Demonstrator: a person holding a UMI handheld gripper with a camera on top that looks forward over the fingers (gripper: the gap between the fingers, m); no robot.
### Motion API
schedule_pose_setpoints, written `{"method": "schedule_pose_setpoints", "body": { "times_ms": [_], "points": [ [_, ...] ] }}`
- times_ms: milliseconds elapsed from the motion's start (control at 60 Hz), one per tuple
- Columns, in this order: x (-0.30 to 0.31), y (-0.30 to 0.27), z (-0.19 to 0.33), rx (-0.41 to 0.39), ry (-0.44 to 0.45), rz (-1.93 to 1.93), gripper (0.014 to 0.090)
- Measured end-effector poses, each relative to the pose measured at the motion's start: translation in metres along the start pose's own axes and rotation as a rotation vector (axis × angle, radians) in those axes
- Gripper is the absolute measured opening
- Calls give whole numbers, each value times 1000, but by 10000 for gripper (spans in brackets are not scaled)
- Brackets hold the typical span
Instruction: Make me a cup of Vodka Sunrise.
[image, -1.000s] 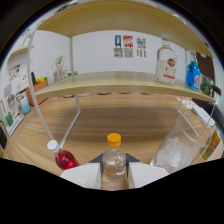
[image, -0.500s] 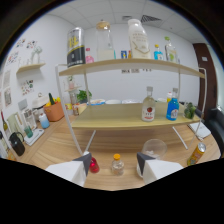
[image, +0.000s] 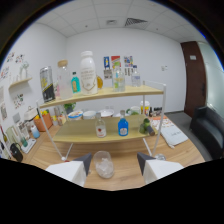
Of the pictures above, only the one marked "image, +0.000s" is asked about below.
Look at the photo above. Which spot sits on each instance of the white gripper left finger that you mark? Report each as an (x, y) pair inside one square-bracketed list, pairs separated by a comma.
[(71, 170)]

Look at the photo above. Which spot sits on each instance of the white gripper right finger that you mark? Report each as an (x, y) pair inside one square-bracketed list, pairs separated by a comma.
[(156, 169)]

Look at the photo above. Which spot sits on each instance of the clear glass with ice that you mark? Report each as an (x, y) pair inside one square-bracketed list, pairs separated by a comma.
[(104, 166)]

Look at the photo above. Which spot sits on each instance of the clear bottle green cap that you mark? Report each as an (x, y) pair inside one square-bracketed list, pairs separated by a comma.
[(118, 81)]

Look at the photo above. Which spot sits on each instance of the yellow and red cup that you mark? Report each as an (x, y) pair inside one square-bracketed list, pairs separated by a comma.
[(145, 108)]

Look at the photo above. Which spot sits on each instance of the green and white cup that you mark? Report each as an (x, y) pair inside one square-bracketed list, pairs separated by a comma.
[(133, 110)]

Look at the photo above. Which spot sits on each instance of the white notebook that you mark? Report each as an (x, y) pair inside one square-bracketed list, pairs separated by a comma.
[(175, 136)]

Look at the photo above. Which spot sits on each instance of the dark lying bottle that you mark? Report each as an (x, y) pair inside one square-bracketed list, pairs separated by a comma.
[(151, 130)]

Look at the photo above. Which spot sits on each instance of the white-framed wooden two-tier rack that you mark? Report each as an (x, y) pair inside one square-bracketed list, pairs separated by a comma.
[(86, 131)]

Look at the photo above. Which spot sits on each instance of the green limes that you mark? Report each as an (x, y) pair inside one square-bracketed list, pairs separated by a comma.
[(144, 126)]

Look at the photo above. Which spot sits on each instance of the clear bottle red label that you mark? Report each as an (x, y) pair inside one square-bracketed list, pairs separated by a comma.
[(100, 130)]

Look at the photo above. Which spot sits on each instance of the white scale tray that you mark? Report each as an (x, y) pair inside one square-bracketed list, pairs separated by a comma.
[(28, 146)]

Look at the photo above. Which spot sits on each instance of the blue liquid bottle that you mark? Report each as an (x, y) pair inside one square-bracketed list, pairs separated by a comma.
[(123, 128)]

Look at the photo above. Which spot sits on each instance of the blue patterned bowl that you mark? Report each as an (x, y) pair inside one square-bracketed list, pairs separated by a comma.
[(75, 115)]

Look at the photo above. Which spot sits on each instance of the orange basket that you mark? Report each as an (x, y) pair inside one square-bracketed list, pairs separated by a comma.
[(43, 122)]

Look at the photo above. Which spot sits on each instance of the black kettle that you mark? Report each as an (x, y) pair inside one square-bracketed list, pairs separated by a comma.
[(16, 153)]

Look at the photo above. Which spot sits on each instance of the green potted plant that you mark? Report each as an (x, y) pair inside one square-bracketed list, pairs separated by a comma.
[(69, 107)]

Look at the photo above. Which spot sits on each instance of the black armchair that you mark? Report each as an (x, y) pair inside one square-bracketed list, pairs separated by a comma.
[(210, 133)]

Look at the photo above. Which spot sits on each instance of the wide white bowl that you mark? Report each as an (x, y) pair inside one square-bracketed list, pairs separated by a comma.
[(106, 113)]

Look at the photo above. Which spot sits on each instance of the small pink bottle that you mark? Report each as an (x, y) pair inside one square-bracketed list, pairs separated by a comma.
[(57, 90)]

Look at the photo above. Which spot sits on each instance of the small teal bottle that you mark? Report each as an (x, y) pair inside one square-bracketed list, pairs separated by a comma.
[(75, 85)]

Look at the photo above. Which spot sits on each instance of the black and yellow can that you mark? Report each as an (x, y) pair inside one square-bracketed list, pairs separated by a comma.
[(47, 85)]

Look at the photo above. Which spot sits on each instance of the tall glass jar cork lid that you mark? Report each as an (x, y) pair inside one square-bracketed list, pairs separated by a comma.
[(65, 81)]

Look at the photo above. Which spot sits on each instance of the amber bottle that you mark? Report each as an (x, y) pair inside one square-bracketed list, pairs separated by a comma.
[(100, 82)]

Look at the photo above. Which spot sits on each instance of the small clear bottle blue cap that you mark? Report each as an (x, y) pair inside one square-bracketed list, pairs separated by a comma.
[(135, 78)]

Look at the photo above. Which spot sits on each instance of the large white bottle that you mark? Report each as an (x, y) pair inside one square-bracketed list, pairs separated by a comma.
[(88, 75)]

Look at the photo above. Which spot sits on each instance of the brown door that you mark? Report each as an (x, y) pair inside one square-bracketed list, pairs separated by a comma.
[(195, 80)]

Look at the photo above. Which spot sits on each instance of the ceiling air vent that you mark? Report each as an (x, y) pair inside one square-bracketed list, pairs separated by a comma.
[(135, 22)]

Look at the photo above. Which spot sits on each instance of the wooden wall shelf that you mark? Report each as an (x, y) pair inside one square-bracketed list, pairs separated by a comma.
[(20, 82)]

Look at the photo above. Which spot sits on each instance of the blue wall poster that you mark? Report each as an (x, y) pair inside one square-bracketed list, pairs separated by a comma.
[(106, 62)]

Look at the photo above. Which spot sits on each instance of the red wall poster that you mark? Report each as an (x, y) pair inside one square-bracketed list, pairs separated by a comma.
[(115, 61)]

